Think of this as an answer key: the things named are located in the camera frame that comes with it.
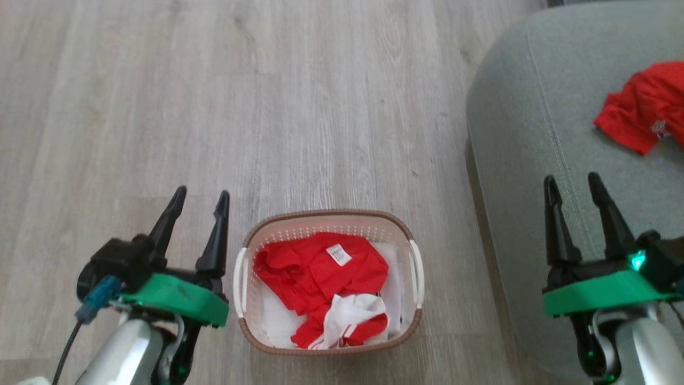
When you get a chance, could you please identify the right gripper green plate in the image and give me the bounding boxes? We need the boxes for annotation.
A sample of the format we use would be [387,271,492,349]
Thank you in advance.
[542,172,677,319]

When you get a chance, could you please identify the white laundry basket brown rim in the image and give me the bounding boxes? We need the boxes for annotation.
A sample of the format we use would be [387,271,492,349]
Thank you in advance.
[234,209,426,357]

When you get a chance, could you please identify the black cable with blue plug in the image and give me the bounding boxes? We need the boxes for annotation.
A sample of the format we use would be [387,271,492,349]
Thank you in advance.
[52,275,123,385]

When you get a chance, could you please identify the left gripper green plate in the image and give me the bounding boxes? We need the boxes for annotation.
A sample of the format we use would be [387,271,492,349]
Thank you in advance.
[119,186,231,328]

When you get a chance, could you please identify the red shorts with white print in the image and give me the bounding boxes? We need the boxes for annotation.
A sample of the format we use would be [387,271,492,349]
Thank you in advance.
[594,60,684,156]

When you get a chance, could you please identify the red jersey with white trim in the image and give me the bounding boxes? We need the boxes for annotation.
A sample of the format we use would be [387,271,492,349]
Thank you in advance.
[253,232,390,350]

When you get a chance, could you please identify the grey fabric sofa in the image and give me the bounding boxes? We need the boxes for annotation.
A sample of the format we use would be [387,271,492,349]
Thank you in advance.
[465,0,684,383]

